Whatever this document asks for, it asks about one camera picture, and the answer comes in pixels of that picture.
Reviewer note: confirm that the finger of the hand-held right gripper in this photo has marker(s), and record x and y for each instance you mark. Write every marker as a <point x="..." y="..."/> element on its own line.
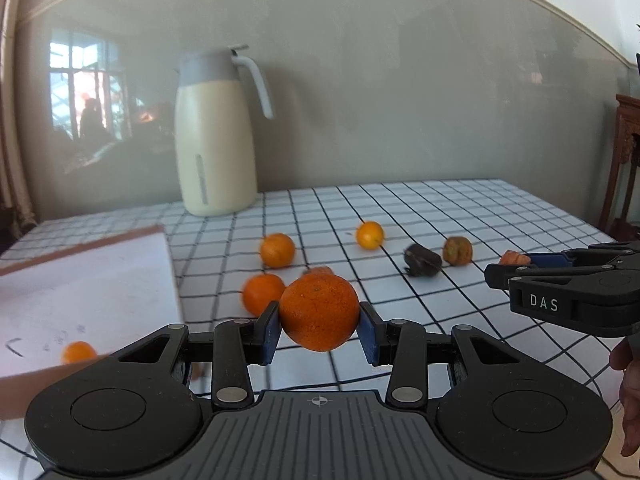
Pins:
<point x="550" y="261"/>
<point x="505" y="275"/>

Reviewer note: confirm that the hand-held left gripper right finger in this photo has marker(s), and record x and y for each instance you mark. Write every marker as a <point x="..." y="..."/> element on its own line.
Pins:
<point x="369" y="338"/>

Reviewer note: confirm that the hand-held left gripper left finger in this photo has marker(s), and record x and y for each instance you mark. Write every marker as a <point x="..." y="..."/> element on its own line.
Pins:
<point x="270" y="334"/>

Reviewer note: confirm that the reddish brown fruit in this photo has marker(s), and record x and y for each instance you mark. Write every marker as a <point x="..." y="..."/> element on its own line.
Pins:
<point x="514" y="258"/>

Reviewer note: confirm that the small orange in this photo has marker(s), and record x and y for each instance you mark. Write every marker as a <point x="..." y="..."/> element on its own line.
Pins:
<point x="370" y="235"/>
<point x="260" y="295"/>
<point x="78" y="352"/>
<point x="277" y="250"/>

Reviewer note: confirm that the large orange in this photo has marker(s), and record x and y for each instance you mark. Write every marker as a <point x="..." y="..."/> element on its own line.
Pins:
<point x="318" y="312"/>

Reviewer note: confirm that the brown round fruit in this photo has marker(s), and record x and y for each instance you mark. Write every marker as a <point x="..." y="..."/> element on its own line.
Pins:
<point x="457" y="251"/>

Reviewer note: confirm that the dark water chestnut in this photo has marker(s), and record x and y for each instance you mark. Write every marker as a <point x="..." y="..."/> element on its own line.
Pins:
<point x="422" y="260"/>

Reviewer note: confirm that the white cardboard box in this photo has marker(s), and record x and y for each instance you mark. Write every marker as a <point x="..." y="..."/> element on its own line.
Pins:
<point x="90" y="300"/>

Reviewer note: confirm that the person's right hand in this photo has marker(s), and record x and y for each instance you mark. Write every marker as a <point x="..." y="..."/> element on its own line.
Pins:
<point x="631" y="400"/>

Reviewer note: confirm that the small reddish fruit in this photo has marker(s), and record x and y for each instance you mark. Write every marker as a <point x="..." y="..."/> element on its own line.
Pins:
<point x="320" y="270"/>

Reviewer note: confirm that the carved wooden furniture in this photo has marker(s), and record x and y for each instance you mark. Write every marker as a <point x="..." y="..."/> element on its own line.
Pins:
<point x="625" y="160"/>

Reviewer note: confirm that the cream thermos jug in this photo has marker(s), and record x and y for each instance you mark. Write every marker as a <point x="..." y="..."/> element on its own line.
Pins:
<point x="215" y="150"/>

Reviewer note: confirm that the beige curtain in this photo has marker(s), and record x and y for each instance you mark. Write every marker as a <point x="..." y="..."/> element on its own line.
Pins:
<point x="12" y="135"/>

